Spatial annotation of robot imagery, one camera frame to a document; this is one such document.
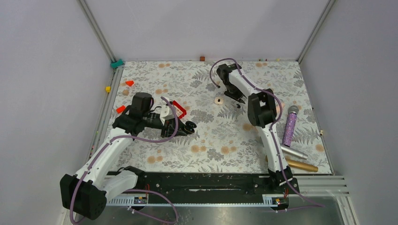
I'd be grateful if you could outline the black earbud charging case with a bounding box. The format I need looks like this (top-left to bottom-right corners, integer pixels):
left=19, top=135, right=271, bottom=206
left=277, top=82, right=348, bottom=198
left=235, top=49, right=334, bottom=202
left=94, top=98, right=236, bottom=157
left=184, top=121, right=197, bottom=134

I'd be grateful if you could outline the beige earbud charging case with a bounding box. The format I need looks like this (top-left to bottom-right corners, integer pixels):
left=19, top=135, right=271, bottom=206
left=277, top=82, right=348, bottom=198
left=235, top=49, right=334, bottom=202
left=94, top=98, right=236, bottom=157
left=214, top=97, right=224, bottom=105

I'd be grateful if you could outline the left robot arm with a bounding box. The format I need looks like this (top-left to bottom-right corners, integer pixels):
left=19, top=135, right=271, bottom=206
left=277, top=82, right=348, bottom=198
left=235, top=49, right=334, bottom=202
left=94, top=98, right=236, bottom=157
left=60, top=92, right=197, bottom=225

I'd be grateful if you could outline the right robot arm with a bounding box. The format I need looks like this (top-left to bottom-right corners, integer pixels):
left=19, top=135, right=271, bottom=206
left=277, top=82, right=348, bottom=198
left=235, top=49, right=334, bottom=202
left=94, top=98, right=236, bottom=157
left=216, top=63, right=293, bottom=193

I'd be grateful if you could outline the red plastic basket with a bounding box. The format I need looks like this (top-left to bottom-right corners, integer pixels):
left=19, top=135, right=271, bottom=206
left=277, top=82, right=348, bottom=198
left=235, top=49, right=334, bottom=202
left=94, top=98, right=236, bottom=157
left=172, top=100, right=187, bottom=119

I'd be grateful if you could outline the pink toy microphone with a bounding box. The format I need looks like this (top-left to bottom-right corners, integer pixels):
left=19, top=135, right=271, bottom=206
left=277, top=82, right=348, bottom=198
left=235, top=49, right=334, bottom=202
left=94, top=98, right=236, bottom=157
left=276, top=102, right=285, bottom=117

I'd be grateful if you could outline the orange block lower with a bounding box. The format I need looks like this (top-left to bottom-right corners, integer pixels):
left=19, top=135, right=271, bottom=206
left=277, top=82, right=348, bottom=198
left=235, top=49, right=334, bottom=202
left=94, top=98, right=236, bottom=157
left=116, top=105, right=126, bottom=114

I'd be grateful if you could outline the purple glitter microphone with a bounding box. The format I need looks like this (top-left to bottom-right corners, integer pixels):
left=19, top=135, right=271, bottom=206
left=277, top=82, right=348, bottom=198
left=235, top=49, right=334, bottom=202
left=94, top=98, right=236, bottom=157
left=282, top=105, right=299, bottom=147

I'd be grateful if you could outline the orange triangle block upper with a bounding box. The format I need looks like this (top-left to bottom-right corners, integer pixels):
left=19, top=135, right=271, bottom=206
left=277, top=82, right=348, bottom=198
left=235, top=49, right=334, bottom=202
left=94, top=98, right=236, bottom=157
left=125, top=80, right=134, bottom=87

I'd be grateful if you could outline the silver microphone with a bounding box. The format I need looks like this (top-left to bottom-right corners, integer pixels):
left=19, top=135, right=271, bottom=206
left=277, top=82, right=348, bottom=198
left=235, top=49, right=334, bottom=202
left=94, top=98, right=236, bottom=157
left=281, top=144, right=308, bottom=160

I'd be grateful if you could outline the teal block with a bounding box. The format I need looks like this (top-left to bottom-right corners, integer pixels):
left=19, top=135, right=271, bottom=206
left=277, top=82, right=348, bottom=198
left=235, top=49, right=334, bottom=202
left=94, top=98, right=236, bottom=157
left=110, top=59, right=124, bottom=69

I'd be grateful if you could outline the gold microphone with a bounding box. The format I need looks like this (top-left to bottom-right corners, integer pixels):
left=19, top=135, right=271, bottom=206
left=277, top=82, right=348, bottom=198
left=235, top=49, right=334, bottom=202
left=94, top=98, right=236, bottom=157
left=286, top=158, right=319, bottom=173

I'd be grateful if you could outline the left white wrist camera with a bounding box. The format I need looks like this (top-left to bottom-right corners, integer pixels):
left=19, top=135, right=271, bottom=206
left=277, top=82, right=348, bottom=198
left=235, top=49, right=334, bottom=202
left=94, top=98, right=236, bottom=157
left=160, top=105, right=175, bottom=122

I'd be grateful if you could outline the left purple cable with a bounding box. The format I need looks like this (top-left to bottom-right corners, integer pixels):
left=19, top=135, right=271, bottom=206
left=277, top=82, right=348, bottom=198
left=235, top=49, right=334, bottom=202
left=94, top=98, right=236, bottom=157
left=69, top=97, right=180, bottom=225

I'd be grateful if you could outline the purple cable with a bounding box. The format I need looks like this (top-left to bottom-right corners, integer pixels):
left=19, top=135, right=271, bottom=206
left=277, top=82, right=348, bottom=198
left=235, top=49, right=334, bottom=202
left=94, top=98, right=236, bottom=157
left=209, top=58, right=326, bottom=212
left=69, top=97, right=180, bottom=225

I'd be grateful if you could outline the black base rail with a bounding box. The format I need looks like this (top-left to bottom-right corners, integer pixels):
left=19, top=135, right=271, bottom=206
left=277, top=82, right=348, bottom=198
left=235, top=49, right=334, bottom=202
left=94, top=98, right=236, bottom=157
left=111, top=167, right=299, bottom=207

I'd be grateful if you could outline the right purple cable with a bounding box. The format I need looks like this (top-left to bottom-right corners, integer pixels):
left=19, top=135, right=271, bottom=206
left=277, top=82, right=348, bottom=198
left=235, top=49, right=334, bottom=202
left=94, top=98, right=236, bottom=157
left=209, top=58, right=326, bottom=212

